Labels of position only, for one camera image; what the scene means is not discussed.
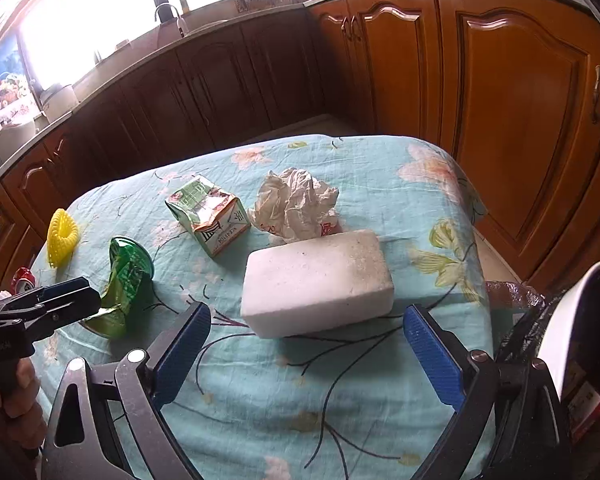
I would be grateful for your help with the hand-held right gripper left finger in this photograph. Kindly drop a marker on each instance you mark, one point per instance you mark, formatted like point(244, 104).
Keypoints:
point(180, 355)

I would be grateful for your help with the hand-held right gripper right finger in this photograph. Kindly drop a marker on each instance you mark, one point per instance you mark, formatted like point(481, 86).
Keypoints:
point(430, 360)

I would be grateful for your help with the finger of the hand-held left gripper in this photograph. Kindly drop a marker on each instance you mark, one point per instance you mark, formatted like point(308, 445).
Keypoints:
point(75, 312)
point(65, 290)

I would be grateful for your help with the crushed green drink can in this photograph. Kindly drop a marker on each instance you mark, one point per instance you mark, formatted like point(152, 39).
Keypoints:
point(125, 275)

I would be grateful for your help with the white foam block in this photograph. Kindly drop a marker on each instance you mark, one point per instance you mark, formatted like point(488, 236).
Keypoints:
point(320, 280)

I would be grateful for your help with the white rimmed bin with liner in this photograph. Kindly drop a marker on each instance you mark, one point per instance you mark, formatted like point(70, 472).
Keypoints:
point(585, 320)

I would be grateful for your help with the person's left hand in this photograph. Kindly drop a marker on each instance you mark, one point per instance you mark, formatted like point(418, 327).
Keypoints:
point(22, 400)

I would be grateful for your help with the white foam fruit net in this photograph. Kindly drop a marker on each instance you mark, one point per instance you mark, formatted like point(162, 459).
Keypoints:
point(2, 295)

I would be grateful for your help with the crushed red drink can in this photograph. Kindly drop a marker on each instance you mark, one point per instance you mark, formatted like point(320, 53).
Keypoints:
point(22, 280)

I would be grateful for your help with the yellow foam fruit net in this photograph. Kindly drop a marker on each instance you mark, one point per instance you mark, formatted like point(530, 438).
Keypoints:
point(62, 237)

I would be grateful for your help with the floral light blue tablecloth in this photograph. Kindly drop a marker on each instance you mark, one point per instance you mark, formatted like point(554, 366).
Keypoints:
point(280, 400)

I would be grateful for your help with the crushed green drink carton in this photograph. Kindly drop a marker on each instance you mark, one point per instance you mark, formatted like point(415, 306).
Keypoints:
point(205, 215)

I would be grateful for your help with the white kitchen appliance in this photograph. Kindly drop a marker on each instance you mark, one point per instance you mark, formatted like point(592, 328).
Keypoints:
point(5, 145)

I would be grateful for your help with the white round container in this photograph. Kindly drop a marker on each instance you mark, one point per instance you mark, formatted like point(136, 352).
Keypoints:
point(59, 102)

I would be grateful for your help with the crumpled white paper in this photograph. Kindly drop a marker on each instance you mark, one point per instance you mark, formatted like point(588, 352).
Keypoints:
point(292, 200)

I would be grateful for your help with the grey kitchen countertop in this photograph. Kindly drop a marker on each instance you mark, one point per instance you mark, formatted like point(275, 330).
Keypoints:
point(130, 57)

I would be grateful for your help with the kitchen window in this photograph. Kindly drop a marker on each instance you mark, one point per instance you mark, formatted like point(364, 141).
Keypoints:
point(105, 15)

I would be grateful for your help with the curved metal faucet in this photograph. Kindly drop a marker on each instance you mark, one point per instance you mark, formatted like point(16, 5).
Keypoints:
point(172, 15)

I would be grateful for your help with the wooden lower cabinets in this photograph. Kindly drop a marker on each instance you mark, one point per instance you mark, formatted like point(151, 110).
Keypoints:
point(380, 60)

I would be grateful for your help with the yellow sauce bottle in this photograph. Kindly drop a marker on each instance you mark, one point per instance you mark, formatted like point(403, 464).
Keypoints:
point(183, 1)

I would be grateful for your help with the fruit wall poster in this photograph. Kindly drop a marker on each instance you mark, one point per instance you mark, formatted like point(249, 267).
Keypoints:
point(5, 85)

